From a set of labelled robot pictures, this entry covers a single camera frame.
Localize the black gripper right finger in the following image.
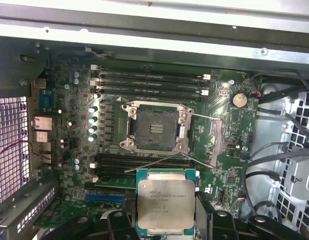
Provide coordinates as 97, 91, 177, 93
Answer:
195, 191, 308, 240

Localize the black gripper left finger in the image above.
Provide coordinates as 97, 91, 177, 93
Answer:
40, 192, 138, 240

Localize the silver CPU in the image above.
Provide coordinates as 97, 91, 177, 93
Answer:
135, 167, 197, 237

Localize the thin wire locking lever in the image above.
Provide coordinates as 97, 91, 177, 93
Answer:
124, 151, 183, 174

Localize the metal socket cover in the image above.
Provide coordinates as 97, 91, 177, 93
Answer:
180, 112, 226, 169

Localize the CPU socket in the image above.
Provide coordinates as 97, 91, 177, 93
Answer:
119, 99, 195, 154

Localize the blue expansion slot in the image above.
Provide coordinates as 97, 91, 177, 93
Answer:
84, 192, 127, 203

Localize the green motherboard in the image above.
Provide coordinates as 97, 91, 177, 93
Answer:
31, 57, 260, 231

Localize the metal drive cage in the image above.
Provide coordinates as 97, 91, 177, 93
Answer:
266, 89, 309, 223

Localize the round coin battery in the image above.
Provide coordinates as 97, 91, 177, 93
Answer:
231, 91, 248, 108

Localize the black open PC case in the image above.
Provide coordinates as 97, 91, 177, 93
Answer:
0, 14, 309, 240

